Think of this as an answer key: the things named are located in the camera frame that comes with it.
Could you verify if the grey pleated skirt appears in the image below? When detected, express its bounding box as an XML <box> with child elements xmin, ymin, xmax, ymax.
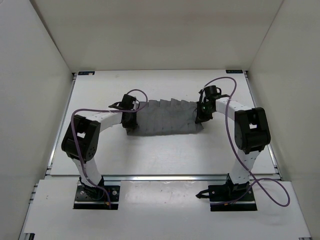
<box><xmin>126</xmin><ymin>98</ymin><xmax>204</xmax><ymax>137</ymax></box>

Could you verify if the right blue label sticker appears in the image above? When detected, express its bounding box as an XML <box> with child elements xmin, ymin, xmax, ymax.
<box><xmin>225</xmin><ymin>69</ymin><xmax>243</xmax><ymax>74</ymax></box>

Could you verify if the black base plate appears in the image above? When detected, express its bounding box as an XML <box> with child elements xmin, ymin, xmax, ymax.
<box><xmin>73</xmin><ymin>181</ymin><xmax>121</xmax><ymax>210</ymax></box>
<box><xmin>195</xmin><ymin>179</ymin><xmax>258</xmax><ymax>212</ymax></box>

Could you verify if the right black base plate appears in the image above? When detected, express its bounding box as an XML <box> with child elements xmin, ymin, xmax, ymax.
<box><xmin>195</xmin><ymin>179</ymin><xmax>258</xmax><ymax>212</ymax></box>

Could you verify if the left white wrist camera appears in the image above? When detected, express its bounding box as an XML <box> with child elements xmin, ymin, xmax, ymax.
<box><xmin>131</xmin><ymin>100</ymin><xmax>140</xmax><ymax>111</ymax></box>

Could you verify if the blue label sticker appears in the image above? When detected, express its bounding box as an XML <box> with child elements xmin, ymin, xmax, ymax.
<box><xmin>77</xmin><ymin>71</ymin><xmax>95</xmax><ymax>76</ymax></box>
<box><xmin>225</xmin><ymin>69</ymin><xmax>243</xmax><ymax>74</ymax></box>

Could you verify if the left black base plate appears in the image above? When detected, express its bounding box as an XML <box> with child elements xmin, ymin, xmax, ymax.
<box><xmin>73</xmin><ymin>181</ymin><xmax>121</xmax><ymax>210</ymax></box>

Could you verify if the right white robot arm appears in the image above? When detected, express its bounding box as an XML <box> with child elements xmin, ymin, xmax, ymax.
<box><xmin>195</xmin><ymin>85</ymin><xmax>271</xmax><ymax>200</ymax></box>

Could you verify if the left blue label sticker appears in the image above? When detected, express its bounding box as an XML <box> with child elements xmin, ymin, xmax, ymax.
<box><xmin>77</xmin><ymin>71</ymin><xmax>95</xmax><ymax>76</ymax></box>

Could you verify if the aluminium table rail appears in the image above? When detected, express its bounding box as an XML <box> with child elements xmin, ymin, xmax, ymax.
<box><xmin>103</xmin><ymin>174</ymin><xmax>227</xmax><ymax>182</ymax></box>

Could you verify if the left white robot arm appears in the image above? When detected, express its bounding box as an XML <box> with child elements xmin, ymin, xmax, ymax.
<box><xmin>61</xmin><ymin>93</ymin><xmax>142</xmax><ymax>206</ymax></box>

